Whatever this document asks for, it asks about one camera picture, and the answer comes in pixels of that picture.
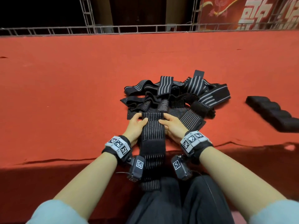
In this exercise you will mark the person's right hand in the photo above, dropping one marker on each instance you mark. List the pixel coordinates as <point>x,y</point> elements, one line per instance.
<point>174,128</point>

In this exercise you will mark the light blue sleeve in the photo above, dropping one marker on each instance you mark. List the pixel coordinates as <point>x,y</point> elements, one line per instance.
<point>275,213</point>
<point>56,213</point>

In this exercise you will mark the metal truss column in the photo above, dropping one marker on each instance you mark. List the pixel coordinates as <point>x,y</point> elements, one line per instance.
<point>87,14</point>
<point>196,14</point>

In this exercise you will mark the red banner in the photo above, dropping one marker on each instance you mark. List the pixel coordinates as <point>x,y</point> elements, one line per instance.
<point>247,11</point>

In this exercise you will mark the black trousers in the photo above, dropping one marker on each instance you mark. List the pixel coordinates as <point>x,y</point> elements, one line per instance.
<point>187,203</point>

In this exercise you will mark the person's right forearm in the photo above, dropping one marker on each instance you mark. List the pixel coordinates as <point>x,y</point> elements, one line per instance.
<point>240,182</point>

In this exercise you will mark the person's left forearm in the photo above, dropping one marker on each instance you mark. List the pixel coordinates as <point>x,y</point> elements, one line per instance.
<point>86,184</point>

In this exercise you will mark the metal railing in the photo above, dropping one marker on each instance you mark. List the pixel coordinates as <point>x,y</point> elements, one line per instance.
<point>140,29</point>

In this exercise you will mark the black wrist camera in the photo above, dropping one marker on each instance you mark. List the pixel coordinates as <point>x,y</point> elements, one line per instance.
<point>181,166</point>
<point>137,168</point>

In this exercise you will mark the dark brown door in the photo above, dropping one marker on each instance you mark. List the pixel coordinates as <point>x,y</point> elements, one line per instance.
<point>138,9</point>

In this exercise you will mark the person's left hand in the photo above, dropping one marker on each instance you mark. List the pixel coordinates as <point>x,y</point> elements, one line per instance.
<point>134,129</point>

